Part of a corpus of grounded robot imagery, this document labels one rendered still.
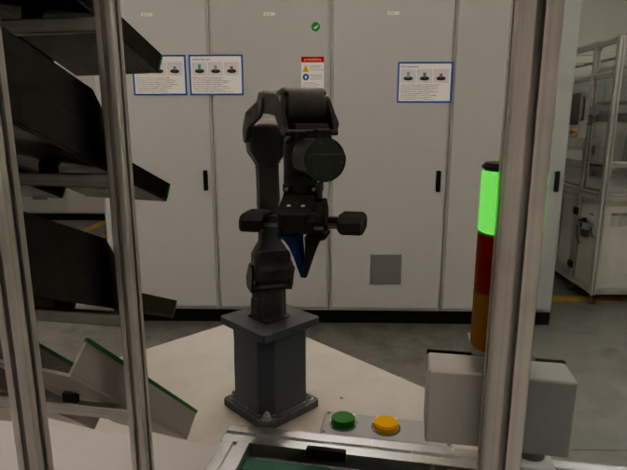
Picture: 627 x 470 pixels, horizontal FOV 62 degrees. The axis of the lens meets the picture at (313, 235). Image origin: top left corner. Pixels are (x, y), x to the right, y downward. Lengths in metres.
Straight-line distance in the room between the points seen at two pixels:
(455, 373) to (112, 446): 0.77
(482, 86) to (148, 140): 2.27
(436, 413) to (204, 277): 3.44
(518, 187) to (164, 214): 3.52
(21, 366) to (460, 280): 3.55
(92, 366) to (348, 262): 3.18
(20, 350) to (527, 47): 0.44
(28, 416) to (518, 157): 0.43
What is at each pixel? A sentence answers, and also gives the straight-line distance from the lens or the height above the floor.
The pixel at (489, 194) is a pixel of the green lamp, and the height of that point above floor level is 1.39.
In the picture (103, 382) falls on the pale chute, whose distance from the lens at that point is 0.67.
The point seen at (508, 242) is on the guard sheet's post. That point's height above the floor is 1.36.
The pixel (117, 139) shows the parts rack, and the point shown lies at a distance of 0.59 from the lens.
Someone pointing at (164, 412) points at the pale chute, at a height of 1.06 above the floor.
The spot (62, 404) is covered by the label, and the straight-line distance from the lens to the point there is 0.74.
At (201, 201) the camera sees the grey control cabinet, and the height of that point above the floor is 0.90.
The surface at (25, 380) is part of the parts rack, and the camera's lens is 0.50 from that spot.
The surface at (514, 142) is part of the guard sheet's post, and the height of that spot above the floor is 1.43.
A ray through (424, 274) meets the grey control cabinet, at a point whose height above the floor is 0.38.
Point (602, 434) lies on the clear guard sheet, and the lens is 0.50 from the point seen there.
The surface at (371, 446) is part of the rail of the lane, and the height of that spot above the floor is 0.96.
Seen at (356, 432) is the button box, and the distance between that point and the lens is 0.90.
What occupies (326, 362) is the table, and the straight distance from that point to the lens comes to 1.35.
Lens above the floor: 1.45
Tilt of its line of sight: 12 degrees down
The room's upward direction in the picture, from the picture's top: straight up
